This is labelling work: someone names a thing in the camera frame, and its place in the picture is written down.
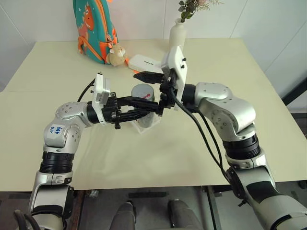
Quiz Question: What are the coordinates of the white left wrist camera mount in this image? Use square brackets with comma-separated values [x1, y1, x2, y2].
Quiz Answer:
[90, 72, 112, 126]

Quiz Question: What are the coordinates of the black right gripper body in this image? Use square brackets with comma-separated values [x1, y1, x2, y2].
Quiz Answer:
[157, 70, 179, 118]

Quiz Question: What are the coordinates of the white ceramic vase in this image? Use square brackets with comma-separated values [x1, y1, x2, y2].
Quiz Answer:
[168, 18, 188, 52]

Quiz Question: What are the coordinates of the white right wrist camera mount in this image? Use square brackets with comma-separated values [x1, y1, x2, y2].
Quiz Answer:
[161, 46, 189, 112]

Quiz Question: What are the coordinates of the dried flower sprig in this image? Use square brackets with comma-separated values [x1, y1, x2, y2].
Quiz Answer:
[177, 0, 225, 23]

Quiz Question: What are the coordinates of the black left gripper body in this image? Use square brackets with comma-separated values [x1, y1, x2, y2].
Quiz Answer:
[102, 92, 122, 130]

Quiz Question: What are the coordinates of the silver jar lid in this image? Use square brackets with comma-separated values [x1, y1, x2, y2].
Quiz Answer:
[131, 83, 155, 103]

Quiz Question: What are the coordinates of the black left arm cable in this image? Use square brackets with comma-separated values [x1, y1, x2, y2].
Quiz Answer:
[77, 78, 96, 103]

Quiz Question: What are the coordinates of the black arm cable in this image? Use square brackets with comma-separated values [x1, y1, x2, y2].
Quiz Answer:
[167, 87, 231, 183]
[77, 78, 96, 103]

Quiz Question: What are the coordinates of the grey jar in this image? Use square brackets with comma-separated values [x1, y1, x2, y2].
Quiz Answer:
[134, 100, 155, 129]

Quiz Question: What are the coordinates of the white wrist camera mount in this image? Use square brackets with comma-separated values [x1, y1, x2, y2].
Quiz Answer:
[90, 72, 112, 126]
[161, 46, 189, 112]

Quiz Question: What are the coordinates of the black bar under table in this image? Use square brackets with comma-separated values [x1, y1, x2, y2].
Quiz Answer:
[128, 191, 168, 199]

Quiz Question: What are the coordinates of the white flat device box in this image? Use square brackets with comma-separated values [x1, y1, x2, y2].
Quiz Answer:
[128, 54, 164, 74]

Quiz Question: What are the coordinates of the black diagonal bar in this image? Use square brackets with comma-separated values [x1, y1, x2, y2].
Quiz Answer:
[282, 78, 307, 107]

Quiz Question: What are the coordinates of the brown plush toy pendant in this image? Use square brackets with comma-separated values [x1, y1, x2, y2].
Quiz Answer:
[106, 44, 129, 67]

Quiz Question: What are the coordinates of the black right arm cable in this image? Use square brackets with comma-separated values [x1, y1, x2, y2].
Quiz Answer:
[167, 87, 231, 183]

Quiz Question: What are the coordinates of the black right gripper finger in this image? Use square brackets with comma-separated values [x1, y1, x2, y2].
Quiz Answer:
[130, 98, 160, 112]
[133, 71, 164, 84]

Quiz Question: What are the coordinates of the clear plastic box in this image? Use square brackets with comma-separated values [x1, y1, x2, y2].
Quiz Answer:
[132, 114, 162, 134]

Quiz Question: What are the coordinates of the dark table leg frame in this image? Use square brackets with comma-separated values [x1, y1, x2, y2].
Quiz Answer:
[201, 185, 223, 230]

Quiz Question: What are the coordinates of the dark hoses bundle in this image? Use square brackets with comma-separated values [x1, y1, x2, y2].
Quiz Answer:
[13, 209, 42, 230]

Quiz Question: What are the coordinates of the teal dinosaur backpack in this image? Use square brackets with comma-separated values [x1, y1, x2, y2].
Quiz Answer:
[72, 0, 120, 65]

